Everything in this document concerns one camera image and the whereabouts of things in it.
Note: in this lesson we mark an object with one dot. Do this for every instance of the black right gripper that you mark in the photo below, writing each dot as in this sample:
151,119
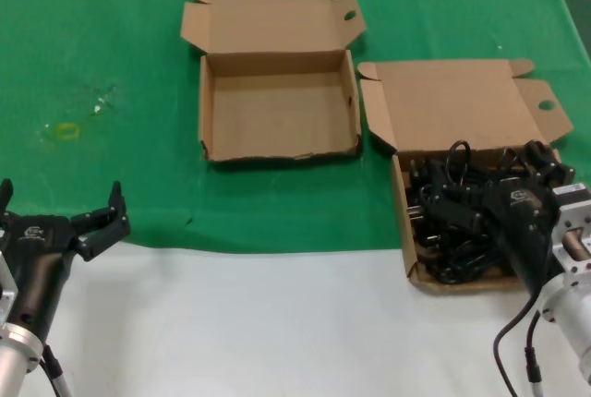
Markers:
526,231

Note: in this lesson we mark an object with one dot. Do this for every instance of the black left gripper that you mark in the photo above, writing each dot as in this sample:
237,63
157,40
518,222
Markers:
39,258

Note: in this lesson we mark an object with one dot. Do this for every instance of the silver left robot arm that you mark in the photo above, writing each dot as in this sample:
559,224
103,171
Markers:
14,360

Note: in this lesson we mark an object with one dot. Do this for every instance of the intact brown cardboard box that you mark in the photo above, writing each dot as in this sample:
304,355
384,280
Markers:
452,101

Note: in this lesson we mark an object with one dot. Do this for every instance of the cardboard box with torn edge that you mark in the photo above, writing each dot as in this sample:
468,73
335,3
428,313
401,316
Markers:
277,106

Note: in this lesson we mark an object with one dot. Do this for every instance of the green tablecloth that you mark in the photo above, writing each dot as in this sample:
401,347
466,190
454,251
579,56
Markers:
138,46

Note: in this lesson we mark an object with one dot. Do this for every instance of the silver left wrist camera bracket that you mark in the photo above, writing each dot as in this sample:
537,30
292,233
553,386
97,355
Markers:
6,291

